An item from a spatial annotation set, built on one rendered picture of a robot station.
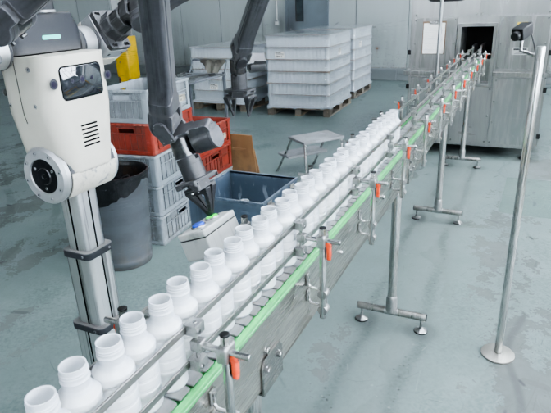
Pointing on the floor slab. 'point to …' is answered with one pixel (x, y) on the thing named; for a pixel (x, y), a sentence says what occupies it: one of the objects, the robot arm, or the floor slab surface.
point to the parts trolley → (202, 80)
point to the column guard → (129, 62)
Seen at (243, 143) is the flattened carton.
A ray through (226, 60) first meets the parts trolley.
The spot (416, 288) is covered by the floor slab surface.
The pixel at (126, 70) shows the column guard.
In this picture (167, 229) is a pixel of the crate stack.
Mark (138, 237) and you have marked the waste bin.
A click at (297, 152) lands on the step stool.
